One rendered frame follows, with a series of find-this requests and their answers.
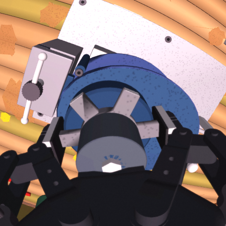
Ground grey pin cradle block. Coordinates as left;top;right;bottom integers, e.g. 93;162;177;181
17;39;83;118

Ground white crank knob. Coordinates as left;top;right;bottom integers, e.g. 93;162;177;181
187;163;199;173

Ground dark grey round hub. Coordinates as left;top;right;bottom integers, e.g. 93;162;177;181
75;112;147;173

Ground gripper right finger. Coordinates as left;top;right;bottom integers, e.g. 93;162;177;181
145;105;226;209

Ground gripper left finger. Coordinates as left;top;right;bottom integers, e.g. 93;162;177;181
0;116;75;219

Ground dark blue clicker lever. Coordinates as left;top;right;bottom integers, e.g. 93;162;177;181
74;53;91;77

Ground dark white-faced bracket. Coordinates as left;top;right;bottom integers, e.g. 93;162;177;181
90;45;117;59

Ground white ball-ended rod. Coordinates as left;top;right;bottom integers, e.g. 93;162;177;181
21;52;48;125

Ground grey star drag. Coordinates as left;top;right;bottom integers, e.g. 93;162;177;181
59;87;160;147

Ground white speckled base plate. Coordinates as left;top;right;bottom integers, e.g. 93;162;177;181
32;0;226;123

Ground white hex nut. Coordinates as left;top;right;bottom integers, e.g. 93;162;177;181
101;162;123;173

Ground dark knurled pin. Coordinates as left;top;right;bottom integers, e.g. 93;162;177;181
21;79;45;102

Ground dark green object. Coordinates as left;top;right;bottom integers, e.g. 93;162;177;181
35;195;47;208

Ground blue reel body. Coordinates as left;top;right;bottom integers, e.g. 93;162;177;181
56;53;200;171

